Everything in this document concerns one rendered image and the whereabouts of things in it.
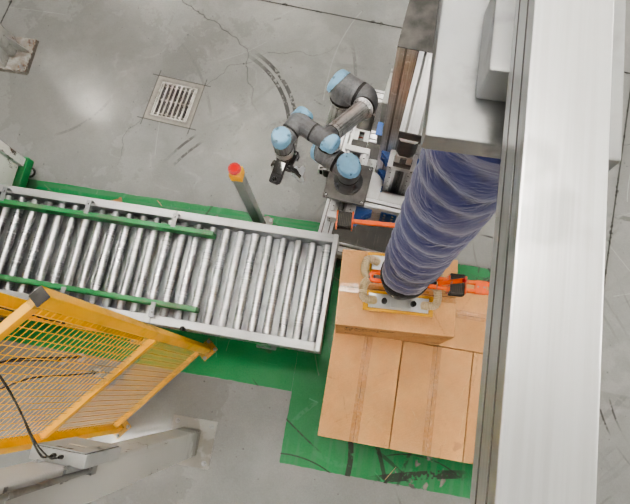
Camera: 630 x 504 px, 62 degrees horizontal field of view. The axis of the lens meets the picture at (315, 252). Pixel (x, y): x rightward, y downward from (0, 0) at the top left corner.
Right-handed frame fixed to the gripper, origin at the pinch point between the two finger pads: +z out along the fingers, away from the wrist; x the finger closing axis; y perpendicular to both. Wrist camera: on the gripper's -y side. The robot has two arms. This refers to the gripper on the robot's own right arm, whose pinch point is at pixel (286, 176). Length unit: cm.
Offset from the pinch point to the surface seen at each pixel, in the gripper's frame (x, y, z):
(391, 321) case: -68, -31, 55
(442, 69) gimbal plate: -52, -20, -138
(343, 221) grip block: -27.3, 0.0, 28.6
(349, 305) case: -45, -32, 55
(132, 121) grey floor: 170, 44, 150
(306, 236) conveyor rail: -3, 1, 90
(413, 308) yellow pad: -74, -22, 42
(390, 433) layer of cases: -93, -81, 95
